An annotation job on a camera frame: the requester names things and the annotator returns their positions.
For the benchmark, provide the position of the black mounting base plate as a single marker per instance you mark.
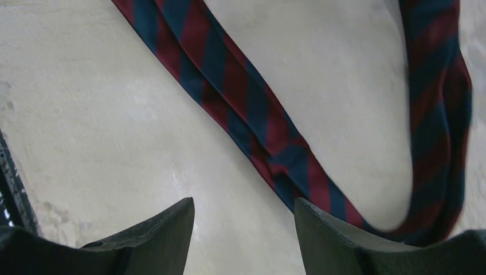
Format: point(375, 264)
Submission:
point(16, 209)

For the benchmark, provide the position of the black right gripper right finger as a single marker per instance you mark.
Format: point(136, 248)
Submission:
point(331, 246)

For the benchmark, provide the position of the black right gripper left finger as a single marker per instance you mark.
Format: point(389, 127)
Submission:
point(158, 245)

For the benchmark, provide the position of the red navy striped tie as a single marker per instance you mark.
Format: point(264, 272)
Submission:
point(192, 45)

